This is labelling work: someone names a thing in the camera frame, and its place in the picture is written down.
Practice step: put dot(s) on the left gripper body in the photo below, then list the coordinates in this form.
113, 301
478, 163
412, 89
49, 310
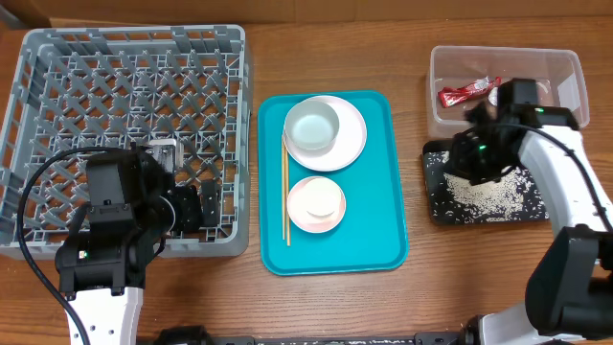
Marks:
187, 208

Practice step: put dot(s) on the red snack wrapper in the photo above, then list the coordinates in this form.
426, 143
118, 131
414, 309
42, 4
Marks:
451, 96

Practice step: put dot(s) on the teal plastic tray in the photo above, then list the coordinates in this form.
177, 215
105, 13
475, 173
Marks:
372, 234

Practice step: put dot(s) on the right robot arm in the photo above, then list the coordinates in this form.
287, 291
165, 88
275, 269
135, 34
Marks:
563, 301

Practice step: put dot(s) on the grey bowl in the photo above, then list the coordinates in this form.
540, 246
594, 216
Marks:
311, 125

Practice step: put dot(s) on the white paper cup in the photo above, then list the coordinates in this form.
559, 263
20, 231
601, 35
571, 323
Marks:
322, 197

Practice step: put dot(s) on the clear plastic bin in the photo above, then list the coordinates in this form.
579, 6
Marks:
558, 74

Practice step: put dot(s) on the pink shallow bowl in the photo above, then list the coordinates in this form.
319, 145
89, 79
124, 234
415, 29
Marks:
299, 216

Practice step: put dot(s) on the white round plate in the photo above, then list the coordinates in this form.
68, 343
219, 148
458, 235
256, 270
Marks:
347, 146

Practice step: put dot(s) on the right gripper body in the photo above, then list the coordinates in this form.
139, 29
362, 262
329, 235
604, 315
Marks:
465, 163

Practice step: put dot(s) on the white tissue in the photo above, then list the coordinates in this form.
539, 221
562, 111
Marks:
493, 96

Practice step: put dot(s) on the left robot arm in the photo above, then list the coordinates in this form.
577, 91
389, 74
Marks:
133, 204

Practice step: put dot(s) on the black food waste tray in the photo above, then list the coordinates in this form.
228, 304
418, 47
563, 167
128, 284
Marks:
440, 201

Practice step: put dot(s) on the white rice grains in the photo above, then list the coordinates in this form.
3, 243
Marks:
488, 196

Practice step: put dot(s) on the grey dishwasher rack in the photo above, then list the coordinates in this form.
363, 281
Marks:
113, 87

